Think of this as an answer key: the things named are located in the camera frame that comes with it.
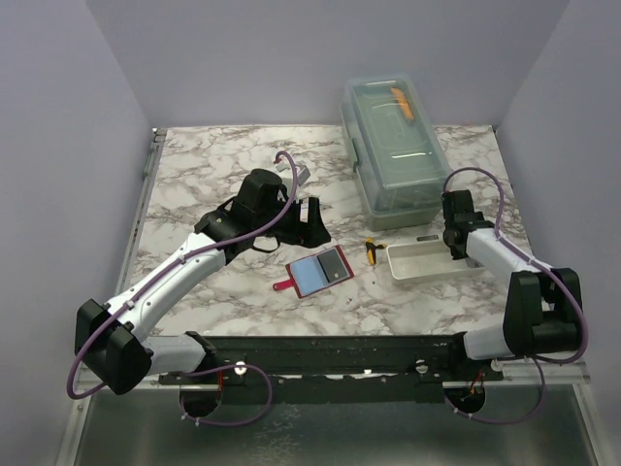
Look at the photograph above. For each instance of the white plastic tray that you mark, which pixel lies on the white plastic tray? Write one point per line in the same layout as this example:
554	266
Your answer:
427	261

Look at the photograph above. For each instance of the clear plastic storage box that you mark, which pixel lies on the clear plastic storage box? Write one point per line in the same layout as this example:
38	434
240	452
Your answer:
399	165

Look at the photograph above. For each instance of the yellow black handled tool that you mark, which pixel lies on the yellow black handled tool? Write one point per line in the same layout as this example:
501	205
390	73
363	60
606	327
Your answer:
371	248

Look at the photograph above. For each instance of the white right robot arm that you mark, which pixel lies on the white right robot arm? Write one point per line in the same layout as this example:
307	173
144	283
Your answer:
542	312

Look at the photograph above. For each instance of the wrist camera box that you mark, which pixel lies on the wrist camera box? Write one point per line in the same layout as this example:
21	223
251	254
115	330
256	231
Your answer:
457	205
259	193

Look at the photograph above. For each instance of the aluminium mounting rail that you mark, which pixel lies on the aluminium mounting rail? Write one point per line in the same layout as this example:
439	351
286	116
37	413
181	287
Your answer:
511	372

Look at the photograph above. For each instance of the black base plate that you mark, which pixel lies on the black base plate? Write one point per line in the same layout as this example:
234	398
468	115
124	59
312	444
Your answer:
244	368

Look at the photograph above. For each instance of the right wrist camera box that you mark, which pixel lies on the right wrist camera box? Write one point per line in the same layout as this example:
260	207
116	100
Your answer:
457	205

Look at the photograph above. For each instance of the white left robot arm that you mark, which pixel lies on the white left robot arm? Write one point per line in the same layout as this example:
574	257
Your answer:
112	340

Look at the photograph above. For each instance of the red leather card holder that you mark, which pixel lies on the red leather card holder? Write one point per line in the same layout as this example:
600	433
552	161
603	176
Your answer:
306	277

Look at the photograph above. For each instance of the orange tool inside box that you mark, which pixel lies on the orange tool inside box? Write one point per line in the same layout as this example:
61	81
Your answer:
403	103

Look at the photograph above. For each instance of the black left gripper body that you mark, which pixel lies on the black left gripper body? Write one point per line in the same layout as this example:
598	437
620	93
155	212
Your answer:
288	227

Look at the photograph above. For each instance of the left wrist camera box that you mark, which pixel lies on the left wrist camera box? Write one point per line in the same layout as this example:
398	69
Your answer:
259	193

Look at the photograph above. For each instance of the dark grey credit card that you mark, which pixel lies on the dark grey credit card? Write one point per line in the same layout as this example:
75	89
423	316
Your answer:
333	266

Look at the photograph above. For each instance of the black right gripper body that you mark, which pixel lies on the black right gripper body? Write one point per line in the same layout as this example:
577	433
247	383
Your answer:
445	237

